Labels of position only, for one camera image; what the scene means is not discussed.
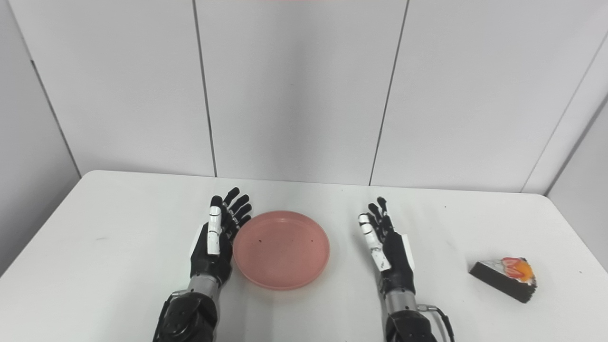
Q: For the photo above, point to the chocolate cake slice with fruit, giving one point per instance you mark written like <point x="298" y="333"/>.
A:
<point x="506" y="279"/>

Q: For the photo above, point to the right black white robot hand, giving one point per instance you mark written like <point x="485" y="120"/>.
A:
<point x="392" y="254"/>

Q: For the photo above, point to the pink round plate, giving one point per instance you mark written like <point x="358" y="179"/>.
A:
<point x="281" y="250"/>

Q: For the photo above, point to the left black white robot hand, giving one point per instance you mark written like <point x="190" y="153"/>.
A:
<point x="216" y="242"/>

